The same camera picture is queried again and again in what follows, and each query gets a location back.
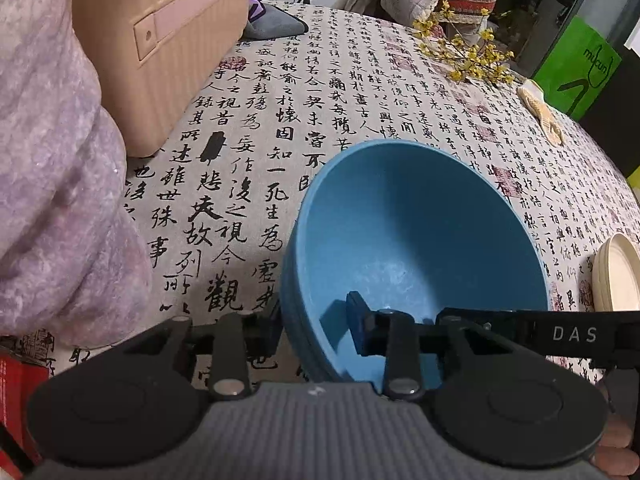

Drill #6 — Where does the beige pink small suitcase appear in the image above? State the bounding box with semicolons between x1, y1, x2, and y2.
65;0;253;158

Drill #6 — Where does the black paper bag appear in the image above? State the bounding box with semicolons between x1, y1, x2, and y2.
580;35;640;181

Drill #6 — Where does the green paper bag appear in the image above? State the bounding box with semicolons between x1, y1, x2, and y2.
532;15;623;121

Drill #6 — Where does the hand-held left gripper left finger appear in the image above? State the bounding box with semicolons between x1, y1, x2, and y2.
121;304;283;403

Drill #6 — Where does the white yellow knitted glove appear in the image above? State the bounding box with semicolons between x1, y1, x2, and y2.
517;80;565;146

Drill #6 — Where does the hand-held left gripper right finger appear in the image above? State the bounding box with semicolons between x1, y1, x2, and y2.
346;291;507;403

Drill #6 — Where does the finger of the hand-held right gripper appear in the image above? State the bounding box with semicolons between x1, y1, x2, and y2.
436;307;533;350

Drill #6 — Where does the red box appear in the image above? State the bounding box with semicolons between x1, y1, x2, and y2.
0;350;51;466

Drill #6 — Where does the yellow blossom branch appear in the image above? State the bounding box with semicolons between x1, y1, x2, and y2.
412;0;516;86

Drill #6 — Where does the person's right hand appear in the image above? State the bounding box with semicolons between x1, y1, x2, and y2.
595;371;640;480

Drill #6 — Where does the purple textured vase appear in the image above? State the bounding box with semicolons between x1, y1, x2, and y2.
0;0;153;348

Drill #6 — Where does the grey purple cloth pouch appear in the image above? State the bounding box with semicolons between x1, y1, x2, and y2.
240;0;308;41

